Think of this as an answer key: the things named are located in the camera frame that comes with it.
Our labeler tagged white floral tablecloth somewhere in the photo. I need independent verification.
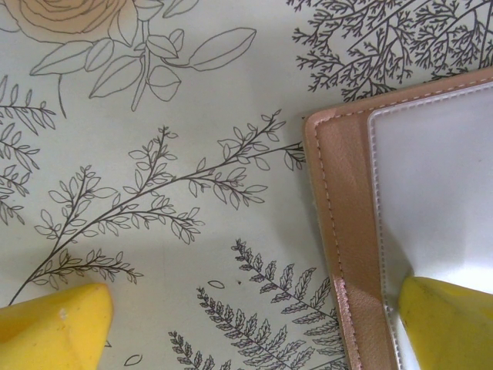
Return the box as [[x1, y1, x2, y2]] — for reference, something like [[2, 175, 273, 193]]
[[0, 0, 493, 370]]

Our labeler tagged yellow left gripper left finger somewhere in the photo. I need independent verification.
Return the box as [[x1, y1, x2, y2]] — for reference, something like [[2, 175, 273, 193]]
[[0, 283, 116, 370]]

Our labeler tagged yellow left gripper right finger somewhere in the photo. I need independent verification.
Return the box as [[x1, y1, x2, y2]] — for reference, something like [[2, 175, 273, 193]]
[[397, 275, 493, 370]]

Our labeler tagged pink card holder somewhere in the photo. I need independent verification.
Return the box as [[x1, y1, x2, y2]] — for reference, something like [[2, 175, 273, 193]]
[[302, 67, 493, 370]]

